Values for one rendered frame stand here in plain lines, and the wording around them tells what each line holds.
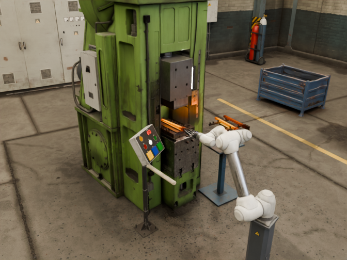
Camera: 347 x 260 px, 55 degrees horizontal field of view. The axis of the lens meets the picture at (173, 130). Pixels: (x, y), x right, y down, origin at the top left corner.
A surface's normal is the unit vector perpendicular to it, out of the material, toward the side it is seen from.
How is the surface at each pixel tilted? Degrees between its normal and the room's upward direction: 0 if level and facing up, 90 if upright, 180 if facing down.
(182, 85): 90
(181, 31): 90
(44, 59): 90
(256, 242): 90
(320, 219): 0
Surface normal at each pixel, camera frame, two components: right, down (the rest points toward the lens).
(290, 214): 0.01, -0.90
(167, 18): 0.65, 0.33
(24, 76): 0.47, 0.38
